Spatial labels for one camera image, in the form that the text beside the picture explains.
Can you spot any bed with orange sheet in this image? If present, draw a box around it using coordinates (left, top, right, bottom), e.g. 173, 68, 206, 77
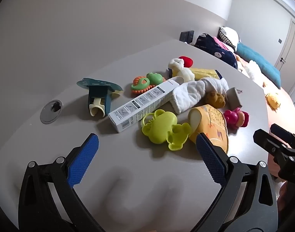
234, 53, 295, 182

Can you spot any yellow printed pouch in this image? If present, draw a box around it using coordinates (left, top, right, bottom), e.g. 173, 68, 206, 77
188, 104, 229, 154

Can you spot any pink toy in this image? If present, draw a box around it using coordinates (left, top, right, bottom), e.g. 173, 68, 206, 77
223, 107, 249, 130

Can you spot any white cloth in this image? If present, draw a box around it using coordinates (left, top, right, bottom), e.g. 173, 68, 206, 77
170, 77, 230, 114

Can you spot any white goose plush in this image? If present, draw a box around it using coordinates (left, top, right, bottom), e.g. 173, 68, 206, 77
244, 60, 265, 87

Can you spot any yellow tissue packet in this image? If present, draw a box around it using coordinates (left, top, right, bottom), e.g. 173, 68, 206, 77
168, 68, 225, 80

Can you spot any teal cushion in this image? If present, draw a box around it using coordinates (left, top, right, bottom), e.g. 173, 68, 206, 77
236, 42, 282, 89

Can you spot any brown bear toy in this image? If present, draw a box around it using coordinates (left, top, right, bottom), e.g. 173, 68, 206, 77
205, 91, 227, 109

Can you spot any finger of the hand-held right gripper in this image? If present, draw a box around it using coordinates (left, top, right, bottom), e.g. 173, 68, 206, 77
270, 124, 295, 150
254, 129, 292, 160

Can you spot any checked pillow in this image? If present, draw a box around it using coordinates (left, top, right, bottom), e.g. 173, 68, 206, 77
219, 26, 240, 51

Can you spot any long white cardboard box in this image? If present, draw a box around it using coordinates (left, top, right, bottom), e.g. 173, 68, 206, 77
108, 76, 184, 133

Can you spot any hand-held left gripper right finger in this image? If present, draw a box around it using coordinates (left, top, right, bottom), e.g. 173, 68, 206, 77
192, 133, 278, 232

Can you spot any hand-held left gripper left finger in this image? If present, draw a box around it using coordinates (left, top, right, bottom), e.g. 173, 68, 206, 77
18, 133, 107, 232

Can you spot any yellow duck plush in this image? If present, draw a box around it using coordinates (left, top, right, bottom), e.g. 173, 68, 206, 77
265, 92, 281, 110

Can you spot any navy printed blanket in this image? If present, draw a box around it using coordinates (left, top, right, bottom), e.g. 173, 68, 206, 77
194, 32, 238, 69

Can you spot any red toy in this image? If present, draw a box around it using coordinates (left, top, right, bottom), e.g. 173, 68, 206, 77
178, 56, 194, 68

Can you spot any cream soft toy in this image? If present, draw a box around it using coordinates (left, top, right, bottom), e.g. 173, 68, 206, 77
168, 58, 195, 83

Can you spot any lime green crab toy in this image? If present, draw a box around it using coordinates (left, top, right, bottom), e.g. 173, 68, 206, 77
141, 109, 192, 151

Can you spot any pink towel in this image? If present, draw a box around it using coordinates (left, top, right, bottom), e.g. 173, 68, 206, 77
213, 37, 235, 52

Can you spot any grey door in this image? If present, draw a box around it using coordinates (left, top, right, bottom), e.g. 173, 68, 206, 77
274, 19, 295, 97

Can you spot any green orange teether toy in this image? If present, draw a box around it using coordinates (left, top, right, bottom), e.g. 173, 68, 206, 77
131, 72, 166, 94

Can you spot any teal dinosaur hook package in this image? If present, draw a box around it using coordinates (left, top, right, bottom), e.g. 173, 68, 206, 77
76, 78, 124, 118

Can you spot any metal cable grommet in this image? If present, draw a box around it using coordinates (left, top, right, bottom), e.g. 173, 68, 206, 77
40, 100, 64, 124

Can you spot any black device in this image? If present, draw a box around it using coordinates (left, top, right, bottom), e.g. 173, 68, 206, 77
180, 30, 194, 44

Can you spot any grey cardboard piece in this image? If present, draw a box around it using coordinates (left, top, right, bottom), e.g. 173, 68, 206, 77
227, 88, 243, 108

